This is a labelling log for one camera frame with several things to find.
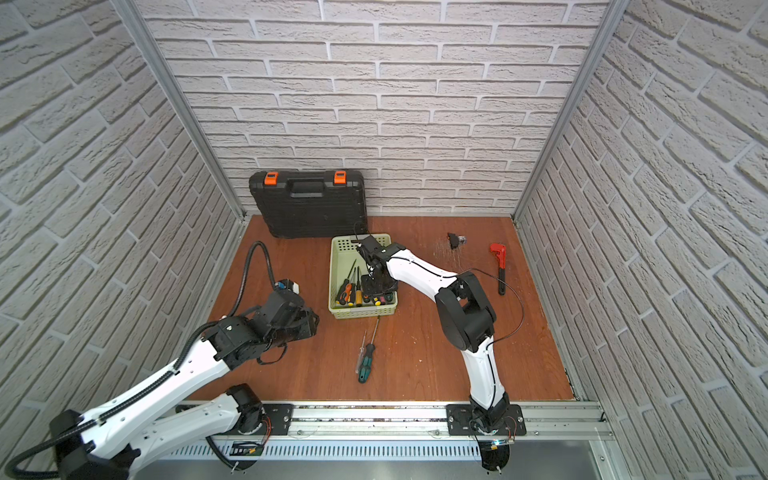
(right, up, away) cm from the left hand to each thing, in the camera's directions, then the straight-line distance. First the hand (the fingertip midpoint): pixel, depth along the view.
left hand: (316, 316), depth 76 cm
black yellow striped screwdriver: (+4, +2, +16) cm, 16 cm away
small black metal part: (+44, +20, +34) cm, 59 cm away
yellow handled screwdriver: (+9, +2, +18) cm, 20 cm away
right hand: (+14, +4, +15) cm, 21 cm away
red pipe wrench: (+60, +16, +30) cm, 69 cm away
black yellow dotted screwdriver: (+15, +2, +12) cm, 20 cm away
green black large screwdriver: (+13, -14, +5) cm, 19 cm away
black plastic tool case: (-7, +32, +19) cm, 38 cm away
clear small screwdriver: (+11, -13, +8) cm, 19 cm away
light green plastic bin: (+3, +11, +29) cm, 32 cm away
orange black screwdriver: (+5, +4, +18) cm, 20 cm away
